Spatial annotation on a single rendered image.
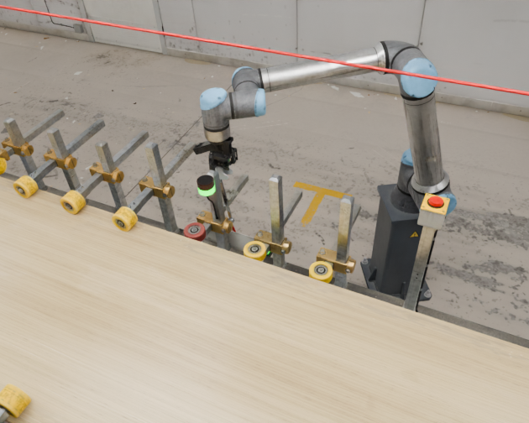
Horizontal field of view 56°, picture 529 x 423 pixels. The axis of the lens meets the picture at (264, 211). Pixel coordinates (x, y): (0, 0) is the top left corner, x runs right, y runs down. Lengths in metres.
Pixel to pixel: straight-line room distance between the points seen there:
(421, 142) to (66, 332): 1.39
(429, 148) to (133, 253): 1.15
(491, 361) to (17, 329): 1.44
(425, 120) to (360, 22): 2.45
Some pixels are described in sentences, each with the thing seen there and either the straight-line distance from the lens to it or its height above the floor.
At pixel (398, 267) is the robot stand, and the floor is 0.25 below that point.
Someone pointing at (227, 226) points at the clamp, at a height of 0.87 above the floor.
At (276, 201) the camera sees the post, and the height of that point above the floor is 1.07.
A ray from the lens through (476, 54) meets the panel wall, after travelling 4.20.
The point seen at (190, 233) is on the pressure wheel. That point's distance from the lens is 1.87.
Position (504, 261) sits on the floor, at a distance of 3.16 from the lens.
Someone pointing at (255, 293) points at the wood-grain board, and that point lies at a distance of 1.66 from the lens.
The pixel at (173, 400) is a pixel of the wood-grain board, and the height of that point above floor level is 0.90.
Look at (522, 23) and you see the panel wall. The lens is 4.10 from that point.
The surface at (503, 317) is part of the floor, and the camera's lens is 2.90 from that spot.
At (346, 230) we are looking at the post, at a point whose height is 1.03.
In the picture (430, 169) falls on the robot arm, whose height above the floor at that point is 0.97.
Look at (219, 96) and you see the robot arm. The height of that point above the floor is 1.38.
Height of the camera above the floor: 2.22
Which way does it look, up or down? 43 degrees down
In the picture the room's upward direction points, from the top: 4 degrees counter-clockwise
